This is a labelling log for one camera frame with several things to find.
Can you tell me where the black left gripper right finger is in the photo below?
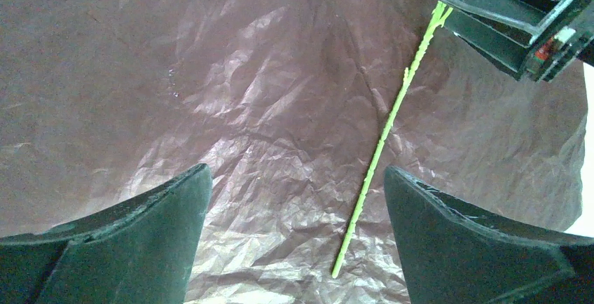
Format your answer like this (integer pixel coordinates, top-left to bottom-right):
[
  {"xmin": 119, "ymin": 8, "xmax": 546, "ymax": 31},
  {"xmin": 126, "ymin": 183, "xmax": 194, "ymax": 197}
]
[{"xmin": 384, "ymin": 166, "xmax": 593, "ymax": 303}]

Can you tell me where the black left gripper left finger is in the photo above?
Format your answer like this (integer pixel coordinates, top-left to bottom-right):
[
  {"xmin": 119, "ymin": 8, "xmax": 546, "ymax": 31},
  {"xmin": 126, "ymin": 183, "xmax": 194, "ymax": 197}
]
[{"xmin": 1, "ymin": 164, "xmax": 212, "ymax": 303}]

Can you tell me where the blue flower stem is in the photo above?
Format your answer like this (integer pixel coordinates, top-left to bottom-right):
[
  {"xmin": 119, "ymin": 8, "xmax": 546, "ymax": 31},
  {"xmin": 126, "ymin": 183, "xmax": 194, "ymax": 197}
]
[{"xmin": 331, "ymin": 1, "xmax": 453, "ymax": 279}]

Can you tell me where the red wrapping paper sheet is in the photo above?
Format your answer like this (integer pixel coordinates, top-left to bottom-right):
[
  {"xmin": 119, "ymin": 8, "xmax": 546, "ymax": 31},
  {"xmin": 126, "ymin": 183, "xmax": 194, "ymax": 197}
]
[{"xmin": 1, "ymin": 0, "xmax": 588, "ymax": 303}]

